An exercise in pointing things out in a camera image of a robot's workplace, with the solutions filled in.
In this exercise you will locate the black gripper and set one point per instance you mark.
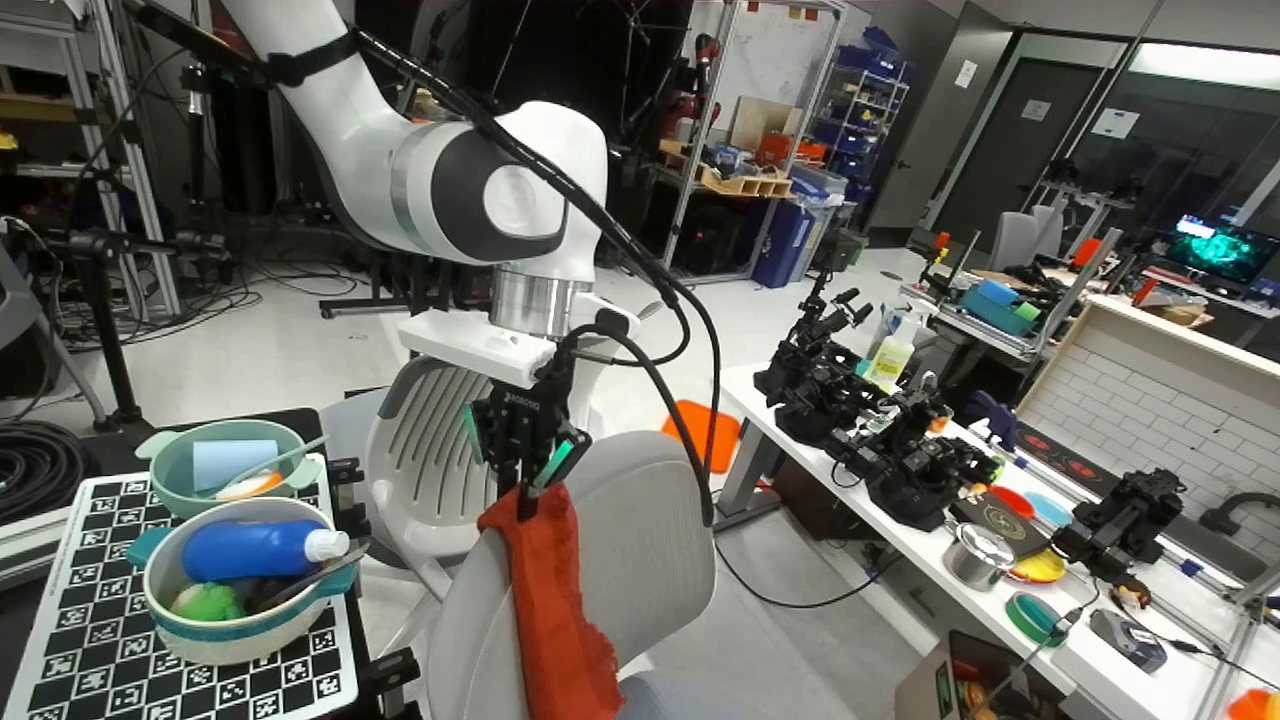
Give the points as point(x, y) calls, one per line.
point(516, 434)

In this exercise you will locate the orange-red cloth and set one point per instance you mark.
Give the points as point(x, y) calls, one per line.
point(567, 661)

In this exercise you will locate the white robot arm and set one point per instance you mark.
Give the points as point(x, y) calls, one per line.
point(512, 195)

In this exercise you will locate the white slatted plastic chair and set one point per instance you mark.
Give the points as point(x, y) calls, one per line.
point(421, 476)

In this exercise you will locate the grey fabric office chair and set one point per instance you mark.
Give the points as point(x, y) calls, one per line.
point(645, 574)

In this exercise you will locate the orange floor marker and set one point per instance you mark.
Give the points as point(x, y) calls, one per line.
point(715, 434)

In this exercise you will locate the far teal bowl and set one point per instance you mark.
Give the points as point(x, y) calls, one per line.
point(190, 470)

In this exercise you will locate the blue plastic bottle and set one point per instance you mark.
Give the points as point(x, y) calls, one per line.
point(263, 551)

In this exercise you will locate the green ball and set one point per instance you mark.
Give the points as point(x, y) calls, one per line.
point(211, 600)

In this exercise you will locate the near teal-rimmed bowl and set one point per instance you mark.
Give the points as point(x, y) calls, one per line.
point(275, 609)

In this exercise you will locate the blue recycling bin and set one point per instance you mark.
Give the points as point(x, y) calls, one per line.
point(780, 245)

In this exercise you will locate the checkerboard marker tray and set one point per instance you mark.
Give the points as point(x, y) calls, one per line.
point(95, 649)

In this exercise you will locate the small metal pot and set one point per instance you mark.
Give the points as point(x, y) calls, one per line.
point(976, 556)

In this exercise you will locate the teal storage box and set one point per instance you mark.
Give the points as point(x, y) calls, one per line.
point(1002, 308)

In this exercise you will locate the green round lid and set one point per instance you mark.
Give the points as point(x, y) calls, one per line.
point(1035, 617)

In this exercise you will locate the yellow toy plate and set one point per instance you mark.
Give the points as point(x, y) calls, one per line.
point(1042, 571)

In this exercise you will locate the metal shelving unit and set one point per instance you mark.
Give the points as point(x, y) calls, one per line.
point(79, 43)

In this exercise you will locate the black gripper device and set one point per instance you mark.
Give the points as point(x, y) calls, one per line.
point(1121, 529)

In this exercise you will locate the grey mouse-like object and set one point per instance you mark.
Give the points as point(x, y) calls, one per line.
point(1135, 640)

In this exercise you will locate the white brick-pattern panel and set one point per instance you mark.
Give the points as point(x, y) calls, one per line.
point(1135, 389)

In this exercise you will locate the glowing computer monitor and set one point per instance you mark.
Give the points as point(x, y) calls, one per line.
point(1216, 248)

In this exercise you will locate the black camera rig pile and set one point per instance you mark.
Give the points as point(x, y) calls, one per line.
point(886, 438)

